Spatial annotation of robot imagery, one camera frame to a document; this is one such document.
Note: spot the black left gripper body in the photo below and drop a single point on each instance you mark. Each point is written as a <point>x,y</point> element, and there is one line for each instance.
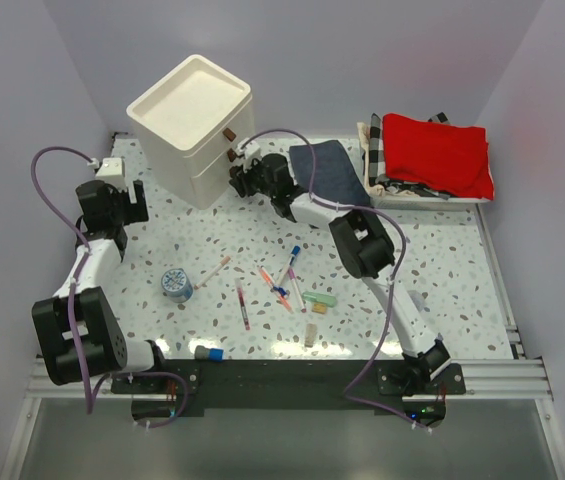
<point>115,196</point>

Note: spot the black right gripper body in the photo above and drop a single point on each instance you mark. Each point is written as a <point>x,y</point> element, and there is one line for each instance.
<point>255,183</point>

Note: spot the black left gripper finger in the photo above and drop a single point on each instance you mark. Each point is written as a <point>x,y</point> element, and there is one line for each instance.
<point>136,192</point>
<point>135,212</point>

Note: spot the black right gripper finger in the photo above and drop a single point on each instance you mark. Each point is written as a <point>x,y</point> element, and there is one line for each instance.
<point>236,171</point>
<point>239,185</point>

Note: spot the cream drawer organizer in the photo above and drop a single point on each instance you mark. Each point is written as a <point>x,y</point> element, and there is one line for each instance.
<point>189,124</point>

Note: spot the green eraser case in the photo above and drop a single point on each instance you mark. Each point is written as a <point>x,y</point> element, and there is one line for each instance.
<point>315,297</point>

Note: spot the blue grey glue stick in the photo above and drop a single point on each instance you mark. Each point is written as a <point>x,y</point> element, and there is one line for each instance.
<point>208,354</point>

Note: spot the beige eraser block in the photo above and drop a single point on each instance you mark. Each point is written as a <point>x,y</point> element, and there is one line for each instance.
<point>310,335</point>

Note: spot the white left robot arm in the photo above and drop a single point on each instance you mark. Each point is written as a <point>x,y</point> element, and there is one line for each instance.
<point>83,294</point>

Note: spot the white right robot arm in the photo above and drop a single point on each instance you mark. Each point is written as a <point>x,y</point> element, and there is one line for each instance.
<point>366,252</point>

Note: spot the dark blue pencil pouch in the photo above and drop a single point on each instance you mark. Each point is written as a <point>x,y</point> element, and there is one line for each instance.
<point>335,178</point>

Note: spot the blue-capped white marker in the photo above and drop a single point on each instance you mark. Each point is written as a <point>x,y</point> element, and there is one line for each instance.
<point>289,263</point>

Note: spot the blue patterned tape roll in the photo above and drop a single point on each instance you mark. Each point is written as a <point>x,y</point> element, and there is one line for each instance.
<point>176,285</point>

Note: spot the orange marker pen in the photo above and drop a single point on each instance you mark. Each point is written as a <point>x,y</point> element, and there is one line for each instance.
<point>274,289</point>

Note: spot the red pen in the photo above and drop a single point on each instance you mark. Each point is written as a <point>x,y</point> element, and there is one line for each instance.
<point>242,303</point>

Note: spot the pink-capped white marker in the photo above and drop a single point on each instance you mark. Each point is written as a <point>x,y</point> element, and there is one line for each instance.
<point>296,290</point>

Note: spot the black white checkered cloth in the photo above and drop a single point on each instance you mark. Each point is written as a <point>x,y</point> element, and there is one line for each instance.
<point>375,165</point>

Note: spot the white cloth basket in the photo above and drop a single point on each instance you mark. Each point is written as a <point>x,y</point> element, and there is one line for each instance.
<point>391,193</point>

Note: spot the red folded cloth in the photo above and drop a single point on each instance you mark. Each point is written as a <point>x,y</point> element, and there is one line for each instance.
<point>444,157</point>

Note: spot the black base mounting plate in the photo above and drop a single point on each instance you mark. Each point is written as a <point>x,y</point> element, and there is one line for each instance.
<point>288,385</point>

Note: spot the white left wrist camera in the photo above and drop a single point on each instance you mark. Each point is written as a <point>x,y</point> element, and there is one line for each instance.
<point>110,170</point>

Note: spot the aluminium frame rail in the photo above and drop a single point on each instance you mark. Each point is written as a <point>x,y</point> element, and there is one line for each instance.
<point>502,428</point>

